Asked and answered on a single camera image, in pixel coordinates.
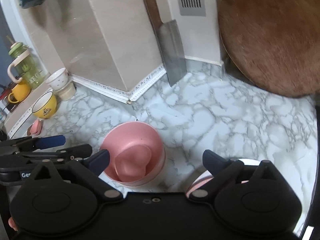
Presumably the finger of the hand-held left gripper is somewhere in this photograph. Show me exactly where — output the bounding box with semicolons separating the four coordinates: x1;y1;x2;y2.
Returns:
10;134;66;152
32;144;93;165

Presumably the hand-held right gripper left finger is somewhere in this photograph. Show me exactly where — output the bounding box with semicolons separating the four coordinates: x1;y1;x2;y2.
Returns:
22;149;124;201

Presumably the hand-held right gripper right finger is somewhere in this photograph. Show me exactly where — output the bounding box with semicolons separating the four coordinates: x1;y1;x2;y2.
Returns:
186;149;290;201

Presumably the pink bear-shaped plate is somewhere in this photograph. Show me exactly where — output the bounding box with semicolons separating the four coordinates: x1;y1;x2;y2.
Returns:
186;175;250;195

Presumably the small pink heart dish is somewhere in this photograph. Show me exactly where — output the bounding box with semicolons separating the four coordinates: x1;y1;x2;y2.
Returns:
29;119;43;133
114;144;152;183
27;125;42;136

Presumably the cream bowl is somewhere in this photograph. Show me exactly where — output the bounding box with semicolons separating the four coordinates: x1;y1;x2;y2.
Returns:
100;121;166;187

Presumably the person's left hand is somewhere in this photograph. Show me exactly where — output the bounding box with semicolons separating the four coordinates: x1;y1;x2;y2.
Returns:
7;217;20;233

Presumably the yellow enamel cup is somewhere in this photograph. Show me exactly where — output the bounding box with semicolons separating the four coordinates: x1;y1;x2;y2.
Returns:
31;91;58;119

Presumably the clear plastic container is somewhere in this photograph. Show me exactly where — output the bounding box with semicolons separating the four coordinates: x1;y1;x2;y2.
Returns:
57;81;76;102

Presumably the yellow mug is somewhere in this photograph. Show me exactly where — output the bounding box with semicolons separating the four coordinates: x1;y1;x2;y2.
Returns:
8;82;32;103

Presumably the window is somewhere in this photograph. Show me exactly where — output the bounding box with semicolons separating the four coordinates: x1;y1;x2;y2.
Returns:
0;10;15;85

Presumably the round wooden cutting board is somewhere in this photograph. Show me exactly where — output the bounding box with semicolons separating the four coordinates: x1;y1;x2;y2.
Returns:
217;0;320;98

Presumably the cleaver with wooden handle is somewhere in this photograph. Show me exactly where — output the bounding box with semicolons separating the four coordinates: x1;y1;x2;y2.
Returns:
141;0;187;87

